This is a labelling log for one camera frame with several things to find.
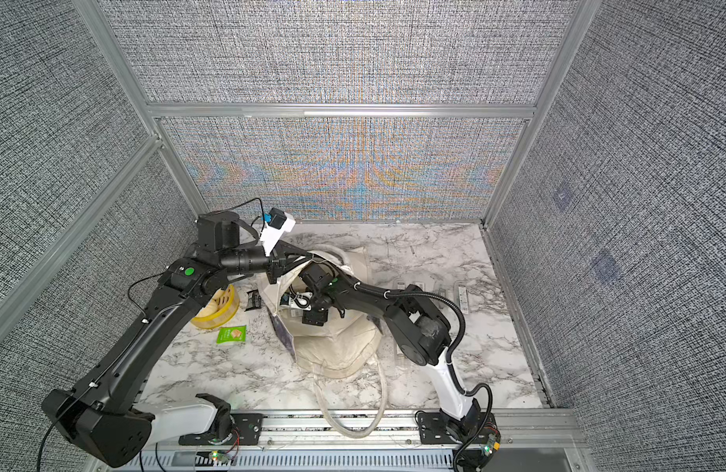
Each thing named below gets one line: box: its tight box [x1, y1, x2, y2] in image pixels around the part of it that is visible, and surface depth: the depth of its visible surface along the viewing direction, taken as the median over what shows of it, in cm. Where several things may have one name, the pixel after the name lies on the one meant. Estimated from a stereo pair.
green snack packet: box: [216, 324, 247, 345], surface depth 90 cm
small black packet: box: [243, 289, 262, 312], surface depth 97 cm
